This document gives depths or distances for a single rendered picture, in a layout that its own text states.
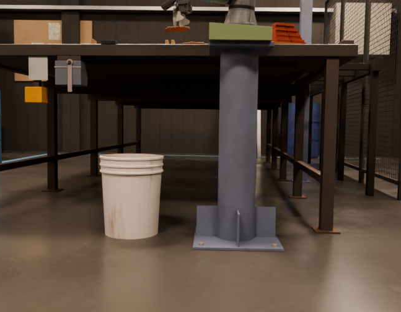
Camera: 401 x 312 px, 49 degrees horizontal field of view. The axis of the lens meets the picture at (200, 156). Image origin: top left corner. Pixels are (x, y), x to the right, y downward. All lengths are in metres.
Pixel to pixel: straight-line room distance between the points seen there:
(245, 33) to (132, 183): 0.81
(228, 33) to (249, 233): 0.87
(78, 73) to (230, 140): 0.86
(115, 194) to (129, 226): 0.16
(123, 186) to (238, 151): 0.53
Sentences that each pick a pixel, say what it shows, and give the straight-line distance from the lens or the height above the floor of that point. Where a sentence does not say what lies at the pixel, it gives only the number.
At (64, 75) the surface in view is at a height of 0.76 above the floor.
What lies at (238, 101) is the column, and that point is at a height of 0.62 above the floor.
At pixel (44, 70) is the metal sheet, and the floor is 0.78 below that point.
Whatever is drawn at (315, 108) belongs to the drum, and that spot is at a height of 0.82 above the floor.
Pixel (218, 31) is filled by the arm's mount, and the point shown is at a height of 0.90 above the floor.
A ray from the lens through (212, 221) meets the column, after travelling 2.05.
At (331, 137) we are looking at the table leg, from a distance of 2.25.
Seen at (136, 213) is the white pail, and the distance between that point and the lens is 2.03.
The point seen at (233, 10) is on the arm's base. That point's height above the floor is 1.01.
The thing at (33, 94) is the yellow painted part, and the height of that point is 0.66.
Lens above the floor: 0.52
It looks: 4 degrees down
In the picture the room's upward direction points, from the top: 1 degrees clockwise
